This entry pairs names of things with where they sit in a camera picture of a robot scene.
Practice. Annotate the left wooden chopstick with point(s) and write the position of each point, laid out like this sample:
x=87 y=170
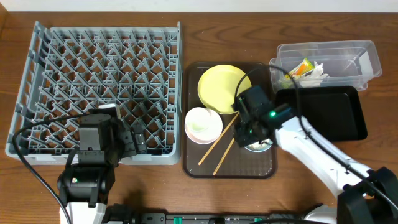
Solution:
x=218 y=139

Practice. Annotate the right wooden chopstick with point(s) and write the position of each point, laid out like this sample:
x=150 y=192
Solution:
x=223 y=156

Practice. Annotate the light blue cup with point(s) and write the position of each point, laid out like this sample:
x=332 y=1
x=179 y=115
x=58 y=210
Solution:
x=260 y=146

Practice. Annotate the wooden chopstick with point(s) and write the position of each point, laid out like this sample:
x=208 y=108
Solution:
x=223 y=156
x=218 y=139

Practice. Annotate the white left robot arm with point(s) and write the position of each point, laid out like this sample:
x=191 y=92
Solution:
x=89 y=175

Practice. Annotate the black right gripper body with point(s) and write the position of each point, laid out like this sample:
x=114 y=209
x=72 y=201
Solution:
x=245 y=134

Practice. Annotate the grey plastic dishwasher rack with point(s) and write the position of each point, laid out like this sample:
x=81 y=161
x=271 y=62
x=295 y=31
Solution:
x=71 y=70

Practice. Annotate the clear plastic waste bin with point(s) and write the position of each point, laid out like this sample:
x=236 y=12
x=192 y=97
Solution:
x=348 y=63

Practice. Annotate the yellow plate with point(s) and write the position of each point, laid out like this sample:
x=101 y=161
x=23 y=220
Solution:
x=217 y=86

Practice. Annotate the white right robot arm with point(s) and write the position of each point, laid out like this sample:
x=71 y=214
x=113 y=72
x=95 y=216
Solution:
x=364 y=195

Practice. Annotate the yellow orange snack wrapper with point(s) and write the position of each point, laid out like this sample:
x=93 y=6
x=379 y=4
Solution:
x=304 y=67

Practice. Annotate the black waste tray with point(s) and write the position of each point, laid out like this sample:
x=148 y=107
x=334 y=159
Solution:
x=334 y=111

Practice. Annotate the crumpled white tissue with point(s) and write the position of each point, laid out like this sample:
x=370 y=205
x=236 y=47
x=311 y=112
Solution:
x=313 y=78

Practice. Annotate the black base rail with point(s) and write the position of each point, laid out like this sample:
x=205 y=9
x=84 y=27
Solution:
x=199 y=218

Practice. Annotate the white pink-rimmed bowl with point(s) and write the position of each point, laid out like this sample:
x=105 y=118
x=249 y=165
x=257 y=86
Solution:
x=203 y=125

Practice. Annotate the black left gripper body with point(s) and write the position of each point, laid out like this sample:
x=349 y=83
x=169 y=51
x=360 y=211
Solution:
x=128 y=143

